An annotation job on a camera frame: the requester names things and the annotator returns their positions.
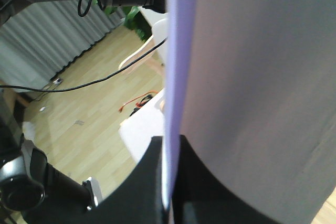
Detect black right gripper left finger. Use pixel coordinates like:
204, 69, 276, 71
86, 136, 168, 223

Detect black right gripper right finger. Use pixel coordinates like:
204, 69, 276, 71
172, 135, 276, 223

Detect white paper sheet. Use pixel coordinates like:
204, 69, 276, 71
119, 0, 336, 224

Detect wooden chair grey cushions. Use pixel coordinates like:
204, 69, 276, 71
118, 18, 168, 77

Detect green potted plant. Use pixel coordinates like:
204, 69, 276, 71
104, 6, 152, 41

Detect orange cable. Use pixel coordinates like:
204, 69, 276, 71
118, 91, 159, 112

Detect black hanging cable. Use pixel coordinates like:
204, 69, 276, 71
0, 37, 168, 93

